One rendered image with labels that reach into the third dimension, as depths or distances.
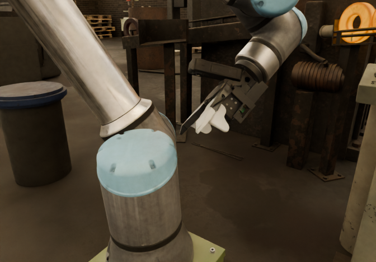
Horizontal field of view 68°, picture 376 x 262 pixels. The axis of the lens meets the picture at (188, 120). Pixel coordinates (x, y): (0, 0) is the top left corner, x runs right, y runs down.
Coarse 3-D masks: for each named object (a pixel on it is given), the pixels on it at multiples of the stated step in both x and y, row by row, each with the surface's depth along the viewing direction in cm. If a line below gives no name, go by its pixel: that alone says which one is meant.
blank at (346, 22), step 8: (352, 8) 112; (360, 8) 109; (368, 8) 106; (344, 16) 116; (352, 16) 113; (360, 16) 109; (368, 16) 106; (344, 24) 116; (360, 24) 109; (368, 24) 106; (344, 32) 117; (352, 32) 113; (360, 32) 110; (368, 32) 107; (344, 40) 117; (352, 40) 113; (360, 40) 111
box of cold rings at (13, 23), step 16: (0, 32) 254; (16, 32) 265; (0, 48) 256; (16, 48) 268; (32, 48) 280; (0, 64) 259; (16, 64) 271; (32, 64) 284; (0, 80) 262; (16, 80) 274; (32, 80) 287
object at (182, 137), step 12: (144, 24) 165; (156, 24) 168; (168, 24) 168; (180, 24) 167; (144, 36) 165; (156, 36) 170; (168, 36) 170; (180, 36) 170; (168, 48) 160; (168, 60) 162; (168, 72) 165; (168, 84) 167; (168, 96) 170; (168, 108) 172
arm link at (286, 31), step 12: (288, 12) 61; (300, 12) 61; (276, 24) 59; (288, 24) 59; (300, 24) 61; (252, 36) 64; (264, 36) 60; (276, 36) 59; (288, 36) 60; (300, 36) 62; (276, 48) 59; (288, 48) 60
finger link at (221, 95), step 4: (224, 88) 55; (228, 88) 56; (220, 92) 54; (224, 92) 54; (220, 96) 53; (224, 96) 54; (216, 100) 53; (220, 100) 53; (212, 104) 52; (216, 104) 53; (220, 104) 54; (216, 108) 53
